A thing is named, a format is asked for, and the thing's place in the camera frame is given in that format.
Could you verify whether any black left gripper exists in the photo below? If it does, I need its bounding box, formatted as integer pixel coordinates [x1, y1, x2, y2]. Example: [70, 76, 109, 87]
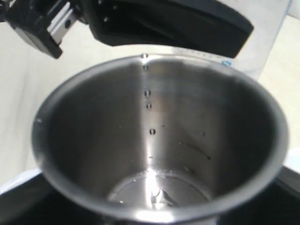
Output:
[0, 0, 80, 59]

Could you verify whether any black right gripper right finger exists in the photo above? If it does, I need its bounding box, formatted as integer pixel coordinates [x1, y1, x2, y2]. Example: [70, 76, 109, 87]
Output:
[216, 167, 300, 225]

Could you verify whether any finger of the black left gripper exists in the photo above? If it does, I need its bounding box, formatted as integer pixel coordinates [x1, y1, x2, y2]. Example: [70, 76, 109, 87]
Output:
[80, 0, 254, 58]

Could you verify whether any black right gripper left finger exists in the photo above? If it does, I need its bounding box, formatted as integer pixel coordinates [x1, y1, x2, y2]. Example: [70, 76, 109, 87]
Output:
[0, 172, 105, 225]

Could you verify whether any clear plastic measuring container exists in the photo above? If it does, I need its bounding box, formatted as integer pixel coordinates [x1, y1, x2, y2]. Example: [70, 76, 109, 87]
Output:
[168, 0, 300, 82]

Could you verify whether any stainless steel cup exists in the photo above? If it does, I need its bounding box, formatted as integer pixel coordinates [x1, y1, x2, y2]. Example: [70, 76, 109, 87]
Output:
[31, 54, 289, 225]

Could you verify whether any white rectangular plastic tray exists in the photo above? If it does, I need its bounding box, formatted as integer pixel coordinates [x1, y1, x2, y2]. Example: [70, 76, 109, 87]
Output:
[0, 147, 300, 195]

